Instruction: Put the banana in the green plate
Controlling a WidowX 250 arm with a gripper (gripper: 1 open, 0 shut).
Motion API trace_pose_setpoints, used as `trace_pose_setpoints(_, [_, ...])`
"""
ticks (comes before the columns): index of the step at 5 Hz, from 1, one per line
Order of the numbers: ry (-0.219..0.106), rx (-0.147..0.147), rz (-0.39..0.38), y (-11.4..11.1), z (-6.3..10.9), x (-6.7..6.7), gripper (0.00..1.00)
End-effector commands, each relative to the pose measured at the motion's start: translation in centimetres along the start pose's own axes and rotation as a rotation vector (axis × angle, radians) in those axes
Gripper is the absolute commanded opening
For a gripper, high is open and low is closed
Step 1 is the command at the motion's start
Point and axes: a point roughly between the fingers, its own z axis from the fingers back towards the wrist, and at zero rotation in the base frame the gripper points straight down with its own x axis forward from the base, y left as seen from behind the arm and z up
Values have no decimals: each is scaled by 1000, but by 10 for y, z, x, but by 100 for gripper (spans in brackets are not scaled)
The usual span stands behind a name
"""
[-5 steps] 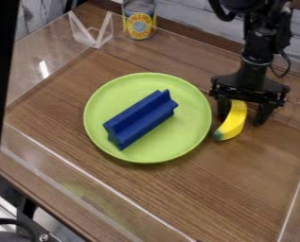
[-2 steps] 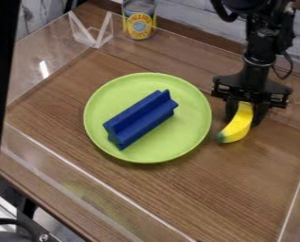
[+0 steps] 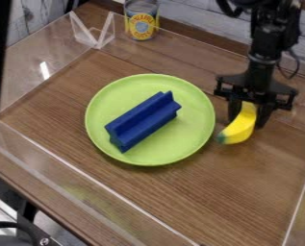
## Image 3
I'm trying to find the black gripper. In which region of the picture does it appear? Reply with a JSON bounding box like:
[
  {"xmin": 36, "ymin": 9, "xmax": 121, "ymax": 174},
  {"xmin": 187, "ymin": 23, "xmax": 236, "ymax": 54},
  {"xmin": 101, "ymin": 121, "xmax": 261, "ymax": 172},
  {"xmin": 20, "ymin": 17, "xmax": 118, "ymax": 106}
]
[{"xmin": 214, "ymin": 55, "xmax": 298, "ymax": 129}]

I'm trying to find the yellow toy banana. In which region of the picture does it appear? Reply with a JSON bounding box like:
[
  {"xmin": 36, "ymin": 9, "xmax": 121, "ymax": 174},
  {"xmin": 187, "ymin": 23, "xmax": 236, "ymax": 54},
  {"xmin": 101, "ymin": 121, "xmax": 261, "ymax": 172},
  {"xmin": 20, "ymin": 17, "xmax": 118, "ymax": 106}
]
[{"xmin": 217, "ymin": 102, "xmax": 257, "ymax": 145}]

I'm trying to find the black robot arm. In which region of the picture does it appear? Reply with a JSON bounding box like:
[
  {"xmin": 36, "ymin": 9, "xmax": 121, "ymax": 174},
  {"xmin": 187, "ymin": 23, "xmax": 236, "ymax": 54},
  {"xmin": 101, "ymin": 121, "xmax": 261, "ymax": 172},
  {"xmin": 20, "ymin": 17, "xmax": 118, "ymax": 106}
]
[{"xmin": 214, "ymin": 0, "xmax": 302, "ymax": 128}]

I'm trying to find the green round plate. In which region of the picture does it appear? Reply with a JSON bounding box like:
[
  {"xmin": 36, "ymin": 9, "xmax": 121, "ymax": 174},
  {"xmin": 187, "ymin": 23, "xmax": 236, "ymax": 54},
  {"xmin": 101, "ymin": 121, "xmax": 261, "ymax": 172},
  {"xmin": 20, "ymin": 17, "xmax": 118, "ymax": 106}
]
[{"xmin": 85, "ymin": 74, "xmax": 216, "ymax": 166}]

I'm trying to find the blue foam block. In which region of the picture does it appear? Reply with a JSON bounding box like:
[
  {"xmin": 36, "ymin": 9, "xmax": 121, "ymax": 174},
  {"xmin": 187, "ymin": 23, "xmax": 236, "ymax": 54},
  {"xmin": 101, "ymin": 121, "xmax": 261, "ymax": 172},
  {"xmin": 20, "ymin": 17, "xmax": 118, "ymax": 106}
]
[{"xmin": 105, "ymin": 91, "xmax": 182, "ymax": 153}]

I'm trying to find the yellow labelled tin can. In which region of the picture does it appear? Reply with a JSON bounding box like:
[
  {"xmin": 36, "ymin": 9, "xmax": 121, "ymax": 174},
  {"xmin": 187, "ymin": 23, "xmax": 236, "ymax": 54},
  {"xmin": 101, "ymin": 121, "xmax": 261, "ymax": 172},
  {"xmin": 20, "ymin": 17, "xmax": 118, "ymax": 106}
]
[{"xmin": 123, "ymin": 0, "xmax": 158, "ymax": 41}]

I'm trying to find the clear acrylic triangular bracket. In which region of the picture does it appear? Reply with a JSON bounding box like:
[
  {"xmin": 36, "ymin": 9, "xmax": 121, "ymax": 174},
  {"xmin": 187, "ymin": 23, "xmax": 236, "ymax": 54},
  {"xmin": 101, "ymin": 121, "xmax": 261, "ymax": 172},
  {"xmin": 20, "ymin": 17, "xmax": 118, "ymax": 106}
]
[{"xmin": 70, "ymin": 12, "xmax": 115, "ymax": 50}]

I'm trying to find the clear acrylic front wall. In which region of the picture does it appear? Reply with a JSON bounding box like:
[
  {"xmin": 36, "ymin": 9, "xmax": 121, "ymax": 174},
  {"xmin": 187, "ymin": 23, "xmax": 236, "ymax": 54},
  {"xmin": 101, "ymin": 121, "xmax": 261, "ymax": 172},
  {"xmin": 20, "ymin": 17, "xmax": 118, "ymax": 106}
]
[{"xmin": 0, "ymin": 122, "xmax": 199, "ymax": 246}]

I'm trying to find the black metal base bracket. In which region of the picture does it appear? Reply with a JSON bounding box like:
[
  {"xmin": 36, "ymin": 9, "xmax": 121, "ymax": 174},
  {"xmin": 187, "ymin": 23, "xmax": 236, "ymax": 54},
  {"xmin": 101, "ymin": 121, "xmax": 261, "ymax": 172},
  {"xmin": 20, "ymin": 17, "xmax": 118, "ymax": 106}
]
[{"xmin": 16, "ymin": 221, "xmax": 62, "ymax": 246}]

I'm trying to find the black cable lower left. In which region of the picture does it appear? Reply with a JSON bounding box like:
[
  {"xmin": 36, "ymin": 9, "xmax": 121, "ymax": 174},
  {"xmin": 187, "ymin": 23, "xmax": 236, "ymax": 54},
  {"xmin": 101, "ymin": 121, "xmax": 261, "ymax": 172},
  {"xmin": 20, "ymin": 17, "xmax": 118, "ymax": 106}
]
[{"xmin": 0, "ymin": 220, "xmax": 36, "ymax": 246}]

